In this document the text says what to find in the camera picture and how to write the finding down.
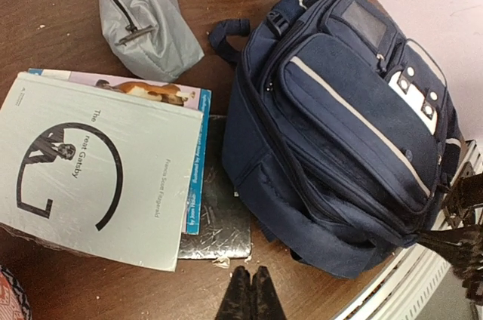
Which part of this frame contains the blue illustrated book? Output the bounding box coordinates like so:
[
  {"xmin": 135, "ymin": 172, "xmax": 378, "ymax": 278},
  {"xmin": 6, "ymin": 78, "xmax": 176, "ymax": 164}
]
[{"xmin": 28, "ymin": 68, "xmax": 211, "ymax": 235}]

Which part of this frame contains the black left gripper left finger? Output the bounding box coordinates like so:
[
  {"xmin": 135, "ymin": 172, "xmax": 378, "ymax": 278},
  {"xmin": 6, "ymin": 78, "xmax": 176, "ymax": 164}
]
[{"xmin": 215, "ymin": 266, "xmax": 251, "ymax": 320}]

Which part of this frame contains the red patterned bowl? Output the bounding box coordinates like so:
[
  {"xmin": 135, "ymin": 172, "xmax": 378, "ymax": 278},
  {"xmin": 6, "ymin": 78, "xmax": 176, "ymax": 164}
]
[{"xmin": 0, "ymin": 266, "xmax": 32, "ymax": 320}]

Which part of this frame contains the navy blue student backpack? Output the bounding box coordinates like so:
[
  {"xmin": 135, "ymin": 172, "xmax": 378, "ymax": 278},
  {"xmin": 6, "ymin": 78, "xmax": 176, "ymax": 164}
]
[{"xmin": 208, "ymin": 0, "xmax": 462, "ymax": 278}]

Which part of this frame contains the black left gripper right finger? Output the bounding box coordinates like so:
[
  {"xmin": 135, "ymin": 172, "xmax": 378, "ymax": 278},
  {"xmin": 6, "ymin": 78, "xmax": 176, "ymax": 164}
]
[{"xmin": 251, "ymin": 266, "xmax": 287, "ymax": 320}]

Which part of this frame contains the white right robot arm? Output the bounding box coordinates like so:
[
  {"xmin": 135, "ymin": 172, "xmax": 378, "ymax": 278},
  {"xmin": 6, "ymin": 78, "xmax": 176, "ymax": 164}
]
[{"xmin": 417, "ymin": 174, "xmax": 482, "ymax": 306}]

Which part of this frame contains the black notebook under books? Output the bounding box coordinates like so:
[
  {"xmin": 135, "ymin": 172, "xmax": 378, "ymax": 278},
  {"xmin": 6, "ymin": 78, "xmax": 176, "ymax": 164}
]
[{"xmin": 178, "ymin": 115, "xmax": 251, "ymax": 263}]

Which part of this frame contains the grey zip pouch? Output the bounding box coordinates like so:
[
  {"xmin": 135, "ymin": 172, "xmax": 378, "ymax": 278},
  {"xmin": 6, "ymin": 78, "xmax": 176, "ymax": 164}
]
[{"xmin": 99, "ymin": 0, "xmax": 205, "ymax": 82}]

